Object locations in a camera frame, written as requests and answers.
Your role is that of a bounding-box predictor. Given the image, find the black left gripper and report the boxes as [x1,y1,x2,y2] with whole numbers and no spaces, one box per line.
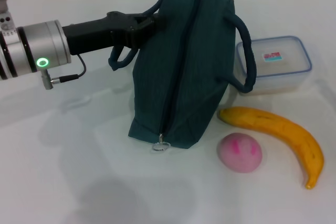
[61,11,167,56]

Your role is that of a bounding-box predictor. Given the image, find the dark teal fabric lunch bag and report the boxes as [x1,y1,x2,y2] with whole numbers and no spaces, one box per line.
[107,0,257,150]

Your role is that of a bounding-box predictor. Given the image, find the metal zipper pull ring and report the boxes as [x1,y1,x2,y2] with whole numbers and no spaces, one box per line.
[151,133,171,153]

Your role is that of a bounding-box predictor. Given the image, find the clear plastic box blue rim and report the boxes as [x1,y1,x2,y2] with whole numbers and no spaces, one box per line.
[235,35,313,95]

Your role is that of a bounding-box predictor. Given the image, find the pink peach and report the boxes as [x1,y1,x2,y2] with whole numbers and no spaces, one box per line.
[216,132,263,174]

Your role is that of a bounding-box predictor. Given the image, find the yellow banana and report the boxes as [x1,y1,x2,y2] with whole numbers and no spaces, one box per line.
[218,106,325,190]

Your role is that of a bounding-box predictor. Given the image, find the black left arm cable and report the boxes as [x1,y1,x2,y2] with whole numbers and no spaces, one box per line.
[40,54,87,91]

